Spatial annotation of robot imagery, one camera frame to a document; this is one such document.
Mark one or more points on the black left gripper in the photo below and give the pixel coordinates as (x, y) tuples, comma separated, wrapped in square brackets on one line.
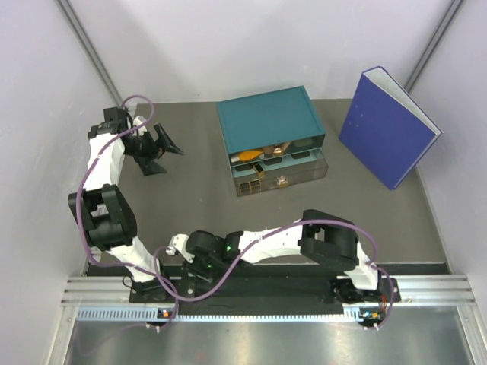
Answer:
[(157, 148)]

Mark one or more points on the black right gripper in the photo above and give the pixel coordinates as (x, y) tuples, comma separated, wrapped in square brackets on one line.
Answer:
[(202, 271)]

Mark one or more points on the black gold eyeshadow palette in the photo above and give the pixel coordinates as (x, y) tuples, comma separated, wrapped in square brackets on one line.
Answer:
[(253, 184)]

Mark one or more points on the orange cosmetic tube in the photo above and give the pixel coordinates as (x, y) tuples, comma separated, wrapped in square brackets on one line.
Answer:
[(247, 155)]

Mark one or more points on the teal drawer organizer box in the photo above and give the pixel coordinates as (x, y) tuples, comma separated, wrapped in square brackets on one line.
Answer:
[(269, 118)]

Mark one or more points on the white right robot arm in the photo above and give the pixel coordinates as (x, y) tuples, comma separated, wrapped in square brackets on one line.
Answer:
[(337, 245)]

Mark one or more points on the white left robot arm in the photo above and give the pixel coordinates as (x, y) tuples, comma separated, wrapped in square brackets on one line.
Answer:
[(109, 223)]

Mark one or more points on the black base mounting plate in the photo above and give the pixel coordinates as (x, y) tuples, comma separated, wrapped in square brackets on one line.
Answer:
[(273, 289)]

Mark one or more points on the grey slotted cable duct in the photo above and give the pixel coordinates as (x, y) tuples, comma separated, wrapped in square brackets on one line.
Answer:
[(154, 314)]

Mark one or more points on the blue ring binder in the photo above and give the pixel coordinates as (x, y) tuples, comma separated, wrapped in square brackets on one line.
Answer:
[(385, 129)]

